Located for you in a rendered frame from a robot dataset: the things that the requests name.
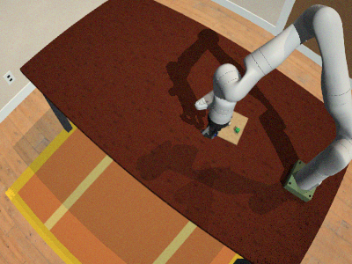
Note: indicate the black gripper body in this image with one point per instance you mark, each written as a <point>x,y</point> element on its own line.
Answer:
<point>213,125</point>

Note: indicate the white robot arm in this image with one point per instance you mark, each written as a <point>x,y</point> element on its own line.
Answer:
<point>325,24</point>

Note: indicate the tan square mat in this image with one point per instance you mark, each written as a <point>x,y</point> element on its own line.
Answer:
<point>228,133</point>

